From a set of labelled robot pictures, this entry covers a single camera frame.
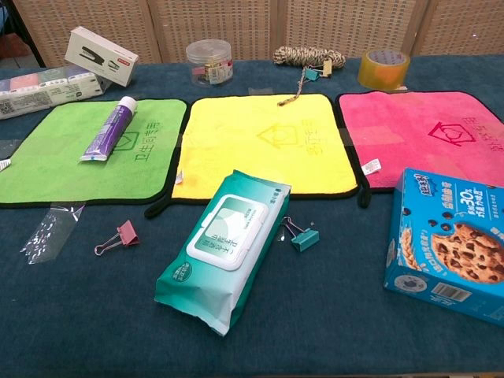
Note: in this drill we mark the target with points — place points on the dark blue table cover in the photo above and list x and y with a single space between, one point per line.
98 315

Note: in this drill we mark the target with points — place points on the small teal binder clip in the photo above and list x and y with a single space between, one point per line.
313 75

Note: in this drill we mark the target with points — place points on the beige binder clip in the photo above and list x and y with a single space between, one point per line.
327 67

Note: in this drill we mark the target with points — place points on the blue cookie box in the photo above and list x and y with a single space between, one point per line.
445 252

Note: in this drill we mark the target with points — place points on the wicker folding screen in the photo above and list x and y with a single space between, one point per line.
236 23

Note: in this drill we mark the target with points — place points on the green microfiber cloth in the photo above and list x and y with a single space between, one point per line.
47 177

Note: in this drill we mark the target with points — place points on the white stapler box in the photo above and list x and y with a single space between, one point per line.
98 55

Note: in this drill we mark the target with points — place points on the pink microfiber cloth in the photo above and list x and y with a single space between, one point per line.
393 153

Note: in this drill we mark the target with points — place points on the purple toothpaste tube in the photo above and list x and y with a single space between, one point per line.
110 130

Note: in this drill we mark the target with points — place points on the yellowish packing tape roll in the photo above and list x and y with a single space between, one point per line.
382 71

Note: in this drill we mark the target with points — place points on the teal wet wipes pack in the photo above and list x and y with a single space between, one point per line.
220 256

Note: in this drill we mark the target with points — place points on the yellow microfiber cloth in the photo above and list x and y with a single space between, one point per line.
256 169

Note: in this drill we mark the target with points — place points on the large teal binder clip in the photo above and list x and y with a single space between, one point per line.
305 240

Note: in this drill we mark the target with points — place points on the clear plastic wrapper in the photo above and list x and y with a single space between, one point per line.
51 232

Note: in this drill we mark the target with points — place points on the pink binder clip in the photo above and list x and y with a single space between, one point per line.
128 233

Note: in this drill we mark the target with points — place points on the multipack tissue packet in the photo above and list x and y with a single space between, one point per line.
35 92

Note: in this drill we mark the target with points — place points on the clear plastic jar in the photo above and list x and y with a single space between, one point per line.
208 59

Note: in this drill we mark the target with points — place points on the black tripod stand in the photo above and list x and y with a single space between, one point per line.
31 39

